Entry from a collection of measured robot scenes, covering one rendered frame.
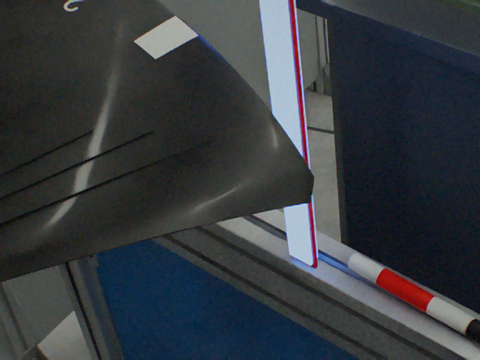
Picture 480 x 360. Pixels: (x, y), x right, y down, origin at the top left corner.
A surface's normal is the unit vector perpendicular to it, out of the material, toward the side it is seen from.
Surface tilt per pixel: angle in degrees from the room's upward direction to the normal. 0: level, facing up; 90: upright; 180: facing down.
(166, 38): 20
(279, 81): 90
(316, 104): 0
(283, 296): 90
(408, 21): 0
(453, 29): 0
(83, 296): 90
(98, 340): 90
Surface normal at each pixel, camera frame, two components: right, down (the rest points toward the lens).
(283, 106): -0.62, 0.61
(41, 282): 0.77, 0.40
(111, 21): 0.16, -0.60
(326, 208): -0.11, -0.69
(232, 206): 0.45, -0.41
